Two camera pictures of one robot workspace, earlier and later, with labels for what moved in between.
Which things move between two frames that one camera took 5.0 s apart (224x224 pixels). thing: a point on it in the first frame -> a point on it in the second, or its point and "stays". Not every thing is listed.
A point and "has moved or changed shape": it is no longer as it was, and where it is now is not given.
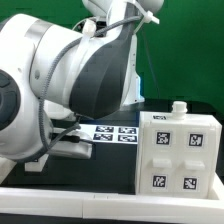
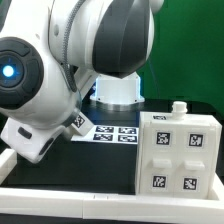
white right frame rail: x=218 y=186 stays
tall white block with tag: x=36 y=166 has moved or changed shape
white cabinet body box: x=179 y=154 stays
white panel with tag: x=162 y=165 stays
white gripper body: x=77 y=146 -> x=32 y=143
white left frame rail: x=6 y=168 stays
